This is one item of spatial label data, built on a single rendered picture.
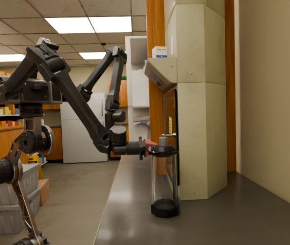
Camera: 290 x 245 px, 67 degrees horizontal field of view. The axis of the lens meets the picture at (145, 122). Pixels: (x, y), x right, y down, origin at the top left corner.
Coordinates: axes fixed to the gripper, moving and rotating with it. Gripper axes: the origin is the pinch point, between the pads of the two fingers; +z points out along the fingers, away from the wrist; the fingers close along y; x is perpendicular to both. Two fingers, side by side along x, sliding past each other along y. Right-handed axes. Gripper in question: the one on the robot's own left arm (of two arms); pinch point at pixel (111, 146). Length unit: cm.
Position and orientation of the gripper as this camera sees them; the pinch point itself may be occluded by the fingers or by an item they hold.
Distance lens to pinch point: 134.6
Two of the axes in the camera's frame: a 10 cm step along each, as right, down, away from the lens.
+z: 0.4, 10.0, 0.5
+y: 10.0, -0.5, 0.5
